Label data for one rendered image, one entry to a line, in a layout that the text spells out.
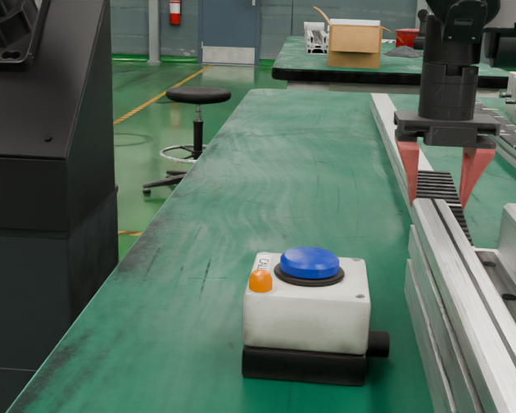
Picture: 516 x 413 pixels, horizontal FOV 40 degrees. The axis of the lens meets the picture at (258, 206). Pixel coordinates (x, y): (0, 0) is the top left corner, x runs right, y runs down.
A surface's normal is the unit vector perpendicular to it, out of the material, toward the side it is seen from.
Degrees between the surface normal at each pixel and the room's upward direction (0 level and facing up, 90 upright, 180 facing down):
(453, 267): 0
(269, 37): 90
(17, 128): 45
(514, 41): 93
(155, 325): 0
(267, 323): 90
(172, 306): 0
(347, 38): 68
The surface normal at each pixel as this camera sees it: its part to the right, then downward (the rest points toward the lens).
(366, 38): -0.09, -0.18
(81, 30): -0.04, -0.48
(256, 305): -0.10, 0.28
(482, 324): 0.03, -0.96
